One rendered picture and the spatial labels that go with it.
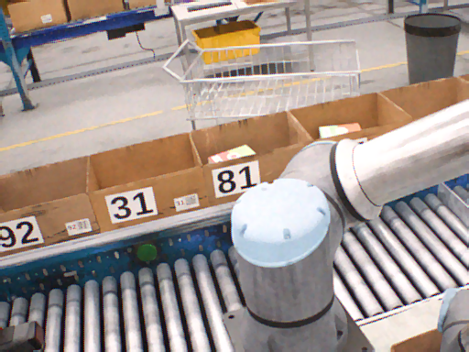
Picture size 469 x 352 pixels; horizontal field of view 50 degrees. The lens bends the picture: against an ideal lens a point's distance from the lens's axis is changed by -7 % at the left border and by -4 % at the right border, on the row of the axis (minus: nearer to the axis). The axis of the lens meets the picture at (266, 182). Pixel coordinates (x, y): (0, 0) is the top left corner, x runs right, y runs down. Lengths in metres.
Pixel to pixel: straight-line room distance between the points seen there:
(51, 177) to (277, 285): 1.43
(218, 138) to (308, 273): 1.32
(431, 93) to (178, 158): 1.11
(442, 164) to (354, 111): 1.38
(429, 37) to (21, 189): 3.55
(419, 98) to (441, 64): 2.48
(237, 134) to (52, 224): 0.77
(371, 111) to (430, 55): 2.56
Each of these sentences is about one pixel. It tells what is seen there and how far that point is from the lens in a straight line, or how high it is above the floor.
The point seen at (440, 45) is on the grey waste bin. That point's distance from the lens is 4.71.
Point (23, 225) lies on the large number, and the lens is 1.86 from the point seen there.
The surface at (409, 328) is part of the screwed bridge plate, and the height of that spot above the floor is 0.75.
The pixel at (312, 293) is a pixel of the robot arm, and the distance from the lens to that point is 0.82.
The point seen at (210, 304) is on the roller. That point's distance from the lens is 1.67.
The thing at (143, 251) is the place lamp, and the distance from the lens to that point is 1.82.
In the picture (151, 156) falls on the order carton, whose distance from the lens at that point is 2.05.
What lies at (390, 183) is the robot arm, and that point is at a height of 1.43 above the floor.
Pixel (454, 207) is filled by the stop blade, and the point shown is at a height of 0.76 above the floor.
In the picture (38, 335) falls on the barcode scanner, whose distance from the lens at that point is 1.28.
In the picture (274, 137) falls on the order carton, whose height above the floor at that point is 0.94.
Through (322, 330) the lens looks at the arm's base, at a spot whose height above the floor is 1.25.
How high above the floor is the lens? 1.89
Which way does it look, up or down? 31 degrees down
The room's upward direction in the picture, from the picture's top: 7 degrees counter-clockwise
